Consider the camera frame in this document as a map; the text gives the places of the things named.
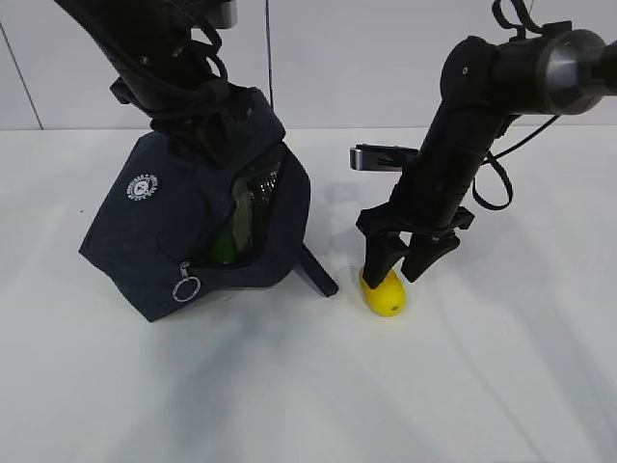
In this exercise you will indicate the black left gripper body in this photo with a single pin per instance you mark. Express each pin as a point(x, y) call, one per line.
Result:
point(207, 128)

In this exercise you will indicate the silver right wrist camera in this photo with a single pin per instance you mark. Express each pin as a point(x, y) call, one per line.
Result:
point(376, 158)

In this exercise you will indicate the green lidded food container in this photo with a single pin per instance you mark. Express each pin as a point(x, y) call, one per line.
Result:
point(243, 218)

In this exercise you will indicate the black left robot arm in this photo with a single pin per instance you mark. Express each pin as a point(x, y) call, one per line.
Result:
point(166, 54)

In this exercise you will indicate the navy blue fabric lunch bag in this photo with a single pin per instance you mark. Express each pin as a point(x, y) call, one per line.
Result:
point(152, 233)

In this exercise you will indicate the dark green cucumber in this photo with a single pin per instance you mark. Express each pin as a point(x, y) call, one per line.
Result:
point(223, 249)

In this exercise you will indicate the yellow lemon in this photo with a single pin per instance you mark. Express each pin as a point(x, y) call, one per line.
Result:
point(388, 299)

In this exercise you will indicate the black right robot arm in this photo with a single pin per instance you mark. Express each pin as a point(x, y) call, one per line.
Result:
point(552, 69)

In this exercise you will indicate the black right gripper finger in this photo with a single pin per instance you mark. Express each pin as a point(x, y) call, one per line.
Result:
point(424, 251)
point(383, 251)

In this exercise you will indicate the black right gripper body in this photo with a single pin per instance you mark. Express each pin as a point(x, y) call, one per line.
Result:
point(384, 218)

